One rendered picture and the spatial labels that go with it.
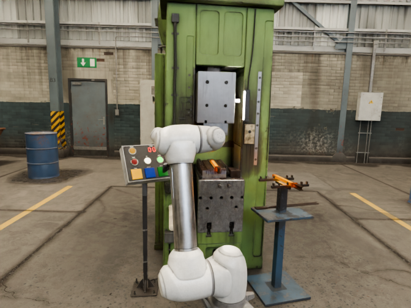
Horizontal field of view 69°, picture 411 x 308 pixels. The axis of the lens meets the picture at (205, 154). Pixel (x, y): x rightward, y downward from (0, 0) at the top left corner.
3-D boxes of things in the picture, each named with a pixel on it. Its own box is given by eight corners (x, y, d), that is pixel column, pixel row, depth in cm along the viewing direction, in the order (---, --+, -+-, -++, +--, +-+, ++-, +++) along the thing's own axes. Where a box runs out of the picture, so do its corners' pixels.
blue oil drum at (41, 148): (51, 179, 582) (48, 134, 568) (21, 178, 582) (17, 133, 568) (65, 173, 640) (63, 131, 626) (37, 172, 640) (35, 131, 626)
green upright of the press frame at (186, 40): (191, 272, 273) (196, 2, 236) (162, 273, 270) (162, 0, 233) (188, 249, 316) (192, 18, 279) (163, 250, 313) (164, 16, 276)
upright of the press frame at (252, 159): (262, 269, 281) (278, 8, 244) (235, 270, 278) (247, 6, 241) (250, 247, 324) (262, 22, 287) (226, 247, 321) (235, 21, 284)
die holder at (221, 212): (242, 231, 251) (244, 179, 244) (197, 233, 246) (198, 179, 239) (229, 208, 306) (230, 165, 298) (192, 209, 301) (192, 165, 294)
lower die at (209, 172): (225, 178, 248) (226, 167, 246) (202, 178, 245) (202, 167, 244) (218, 167, 289) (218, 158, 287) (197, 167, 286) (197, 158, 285)
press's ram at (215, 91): (244, 123, 242) (246, 73, 236) (197, 123, 237) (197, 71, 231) (233, 120, 283) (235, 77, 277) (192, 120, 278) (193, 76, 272)
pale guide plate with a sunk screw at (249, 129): (254, 143, 258) (255, 124, 255) (244, 143, 257) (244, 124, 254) (253, 143, 260) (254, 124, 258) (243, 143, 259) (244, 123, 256)
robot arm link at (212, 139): (216, 129, 152) (190, 129, 148) (230, 121, 135) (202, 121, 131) (218, 154, 151) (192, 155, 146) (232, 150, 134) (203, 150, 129)
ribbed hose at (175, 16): (179, 222, 259) (181, 13, 232) (170, 222, 258) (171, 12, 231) (178, 220, 263) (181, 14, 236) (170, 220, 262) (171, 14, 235)
